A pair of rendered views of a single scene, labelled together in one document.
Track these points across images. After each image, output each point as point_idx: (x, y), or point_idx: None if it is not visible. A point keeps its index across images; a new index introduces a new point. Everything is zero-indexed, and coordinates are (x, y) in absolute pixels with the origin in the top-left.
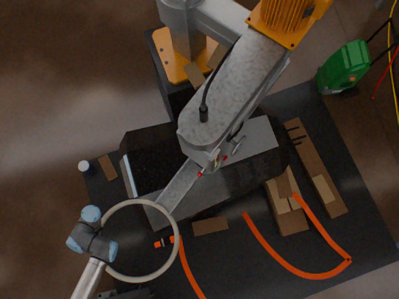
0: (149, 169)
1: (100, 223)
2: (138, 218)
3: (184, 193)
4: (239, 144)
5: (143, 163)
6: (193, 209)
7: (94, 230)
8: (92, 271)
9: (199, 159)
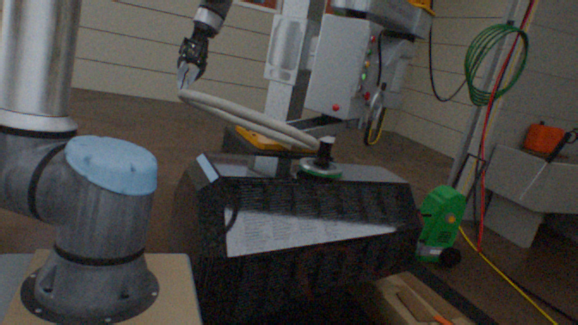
0: (239, 164)
1: (226, 11)
2: (201, 234)
3: (313, 128)
4: (381, 90)
5: (230, 160)
6: (300, 236)
7: (213, 19)
8: None
9: (338, 81)
